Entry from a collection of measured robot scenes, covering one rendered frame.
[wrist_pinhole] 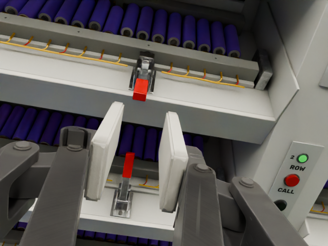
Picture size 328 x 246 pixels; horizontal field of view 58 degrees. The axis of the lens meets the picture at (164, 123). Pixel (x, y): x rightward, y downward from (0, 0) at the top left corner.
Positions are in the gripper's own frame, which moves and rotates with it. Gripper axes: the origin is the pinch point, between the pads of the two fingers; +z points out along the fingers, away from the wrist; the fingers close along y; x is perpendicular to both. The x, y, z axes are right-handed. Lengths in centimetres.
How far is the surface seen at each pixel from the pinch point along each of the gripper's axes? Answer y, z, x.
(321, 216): 30.9, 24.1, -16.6
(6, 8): -18.6, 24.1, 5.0
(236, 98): 10.6, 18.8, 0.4
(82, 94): -6.9, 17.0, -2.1
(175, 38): 2.5, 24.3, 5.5
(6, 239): -19.3, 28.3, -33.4
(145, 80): -0.4, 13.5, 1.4
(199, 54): 5.4, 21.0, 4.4
